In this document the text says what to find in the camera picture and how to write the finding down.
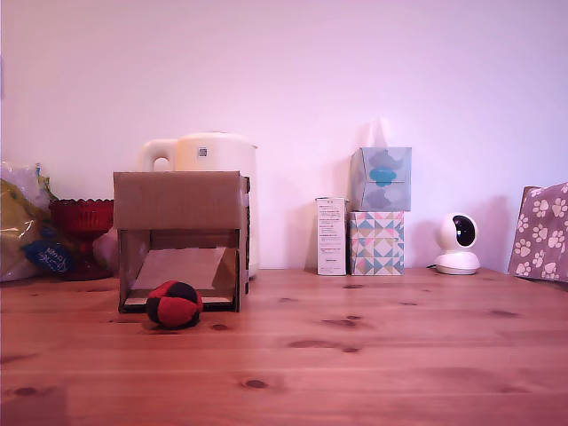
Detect white electric kettle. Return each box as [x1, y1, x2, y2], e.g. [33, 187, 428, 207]
[136, 131, 261, 281]

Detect blue grey cloud tissue box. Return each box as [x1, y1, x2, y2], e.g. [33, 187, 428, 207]
[349, 146, 413, 212]

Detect red glass footed bowl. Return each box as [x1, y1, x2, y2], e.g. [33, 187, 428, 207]
[47, 198, 115, 281]

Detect red and black footbag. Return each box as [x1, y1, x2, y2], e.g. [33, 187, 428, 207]
[146, 280, 204, 330]

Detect cardboard dice tower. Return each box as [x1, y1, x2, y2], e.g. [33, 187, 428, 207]
[112, 170, 252, 314]

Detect small white round camera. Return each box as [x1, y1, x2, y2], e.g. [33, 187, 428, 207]
[433, 211, 482, 275]

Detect geometric pattern tissue box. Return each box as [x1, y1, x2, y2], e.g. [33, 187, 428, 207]
[348, 209, 406, 276]

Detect tall white printed carton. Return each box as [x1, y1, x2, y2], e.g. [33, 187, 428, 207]
[315, 196, 348, 276]

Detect paw print fabric bag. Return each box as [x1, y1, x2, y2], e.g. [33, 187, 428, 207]
[507, 181, 568, 285]

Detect white tissue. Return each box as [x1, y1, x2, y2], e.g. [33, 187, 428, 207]
[366, 117, 391, 149]

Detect yellow and white plastic bag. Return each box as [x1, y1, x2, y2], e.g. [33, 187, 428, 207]
[0, 160, 75, 284]

